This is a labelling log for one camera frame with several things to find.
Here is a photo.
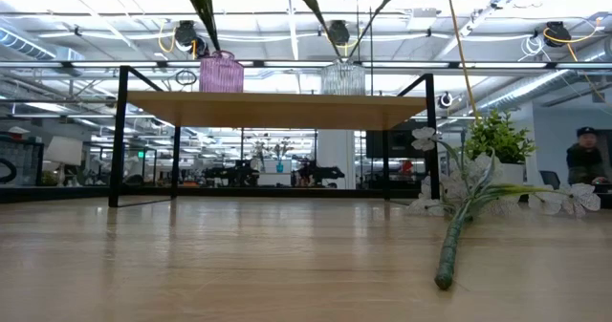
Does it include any clear glass vase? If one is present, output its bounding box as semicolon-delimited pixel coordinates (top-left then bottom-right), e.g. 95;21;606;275
319;57;367;97

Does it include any purple glass vase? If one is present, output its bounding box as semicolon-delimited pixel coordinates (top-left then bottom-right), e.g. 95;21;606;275
198;50;246;94

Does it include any white blossom spray flower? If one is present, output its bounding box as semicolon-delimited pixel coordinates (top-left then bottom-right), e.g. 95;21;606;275
405;125;602;292

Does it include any wooden shelf with black legs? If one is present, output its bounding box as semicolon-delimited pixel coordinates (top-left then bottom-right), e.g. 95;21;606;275
108;65;440;208

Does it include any black background screen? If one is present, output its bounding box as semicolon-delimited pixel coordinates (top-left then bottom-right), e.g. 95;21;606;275
365;130;434;160

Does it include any green potted plant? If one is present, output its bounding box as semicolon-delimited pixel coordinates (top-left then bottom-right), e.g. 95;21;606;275
462;109;537;185

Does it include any white box shade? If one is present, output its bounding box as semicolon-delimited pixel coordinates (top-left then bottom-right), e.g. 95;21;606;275
44;135;85;168

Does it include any black office chair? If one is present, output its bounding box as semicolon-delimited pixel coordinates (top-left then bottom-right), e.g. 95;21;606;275
539;170;561;189

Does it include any person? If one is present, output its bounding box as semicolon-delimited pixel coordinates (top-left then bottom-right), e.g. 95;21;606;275
565;126;609;186

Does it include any yellow hanging cable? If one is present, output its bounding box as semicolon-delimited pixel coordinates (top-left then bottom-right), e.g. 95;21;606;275
444;0;480;121

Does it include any grey ventilation duct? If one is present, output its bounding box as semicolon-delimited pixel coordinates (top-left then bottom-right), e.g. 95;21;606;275
477;39;612;112
0;25;86;64

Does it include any black wire crate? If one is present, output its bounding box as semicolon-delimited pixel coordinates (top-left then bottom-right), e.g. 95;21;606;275
0;140;45;187

